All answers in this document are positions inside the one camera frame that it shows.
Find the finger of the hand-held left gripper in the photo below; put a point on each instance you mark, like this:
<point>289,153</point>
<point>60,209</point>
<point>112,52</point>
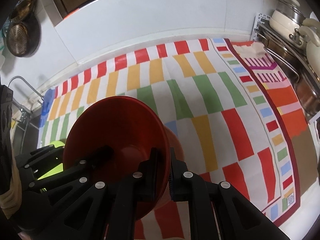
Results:
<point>37,157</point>
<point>75,172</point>

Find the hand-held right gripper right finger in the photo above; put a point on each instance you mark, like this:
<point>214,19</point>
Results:
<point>170,187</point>

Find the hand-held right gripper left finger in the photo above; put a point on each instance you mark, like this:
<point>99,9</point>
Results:
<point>147,180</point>

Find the green plate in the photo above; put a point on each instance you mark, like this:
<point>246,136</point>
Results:
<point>56,170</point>

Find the red and black bowl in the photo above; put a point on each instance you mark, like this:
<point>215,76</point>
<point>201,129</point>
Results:
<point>120,120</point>

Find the person's left hand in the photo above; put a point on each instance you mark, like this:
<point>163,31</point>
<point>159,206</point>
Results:
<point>10,200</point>

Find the steel sink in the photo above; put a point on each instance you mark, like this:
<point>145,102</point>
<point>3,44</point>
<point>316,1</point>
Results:
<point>27,135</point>

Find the thin gooseneck faucet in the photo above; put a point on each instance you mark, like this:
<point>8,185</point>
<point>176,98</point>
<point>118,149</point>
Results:
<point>22,78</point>

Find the black frying pan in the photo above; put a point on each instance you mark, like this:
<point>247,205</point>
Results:
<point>20,38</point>

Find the colourful striped table cloth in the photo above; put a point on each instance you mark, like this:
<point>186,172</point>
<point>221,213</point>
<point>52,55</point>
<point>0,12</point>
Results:
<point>200,85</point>

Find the small brass saucepan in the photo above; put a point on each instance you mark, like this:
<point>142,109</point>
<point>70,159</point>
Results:
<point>22,7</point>

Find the red pink patterned cloth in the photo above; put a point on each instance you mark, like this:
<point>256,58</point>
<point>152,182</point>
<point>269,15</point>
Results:
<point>282,97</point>

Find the copper coloured pot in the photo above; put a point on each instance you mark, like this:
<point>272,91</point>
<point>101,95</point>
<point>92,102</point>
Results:
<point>308,95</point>

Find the dark steel pot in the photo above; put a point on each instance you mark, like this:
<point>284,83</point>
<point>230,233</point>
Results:
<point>285,52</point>

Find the metal pot rack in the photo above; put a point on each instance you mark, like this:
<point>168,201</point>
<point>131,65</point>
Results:
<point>260,33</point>

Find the white plastic rack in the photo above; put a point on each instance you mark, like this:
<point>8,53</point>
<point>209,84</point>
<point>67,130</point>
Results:
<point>261,21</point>

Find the cream teapot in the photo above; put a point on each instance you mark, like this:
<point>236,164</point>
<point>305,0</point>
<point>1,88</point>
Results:
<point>313,52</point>

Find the cream pot with lid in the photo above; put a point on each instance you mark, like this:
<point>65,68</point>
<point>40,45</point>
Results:
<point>280,21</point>

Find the steel pot with glass lid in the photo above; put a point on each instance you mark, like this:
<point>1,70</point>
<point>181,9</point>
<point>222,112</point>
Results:
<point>290,10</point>

